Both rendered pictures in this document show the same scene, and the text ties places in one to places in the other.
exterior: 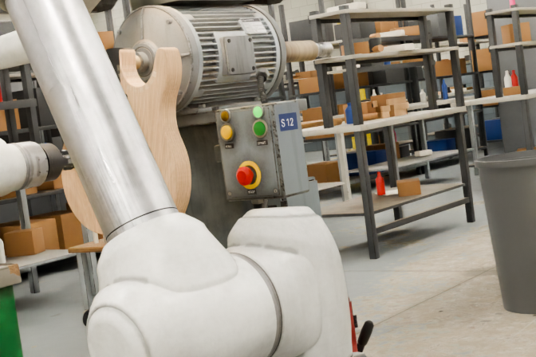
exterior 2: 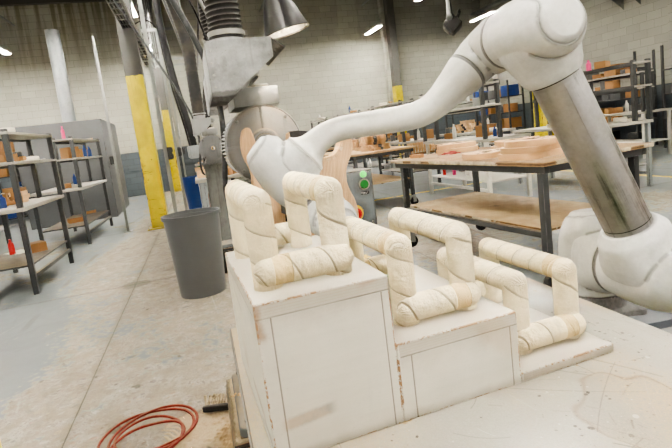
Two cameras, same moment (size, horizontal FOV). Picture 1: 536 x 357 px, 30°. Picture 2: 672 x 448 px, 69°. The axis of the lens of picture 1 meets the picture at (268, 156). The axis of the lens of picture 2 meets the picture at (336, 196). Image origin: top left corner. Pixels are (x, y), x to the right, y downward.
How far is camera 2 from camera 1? 1.83 m
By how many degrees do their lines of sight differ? 53
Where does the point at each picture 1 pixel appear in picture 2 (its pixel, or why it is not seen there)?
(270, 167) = (370, 207)
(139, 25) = (261, 118)
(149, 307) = not seen: outside the picture
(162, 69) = (348, 145)
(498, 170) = (185, 221)
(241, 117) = (350, 178)
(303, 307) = not seen: hidden behind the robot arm
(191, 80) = not seen: hidden behind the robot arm
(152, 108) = (339, 171)
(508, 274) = (190, 278)
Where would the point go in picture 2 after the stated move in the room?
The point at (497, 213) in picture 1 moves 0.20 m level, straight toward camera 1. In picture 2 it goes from (183, 245) to (194, 248)
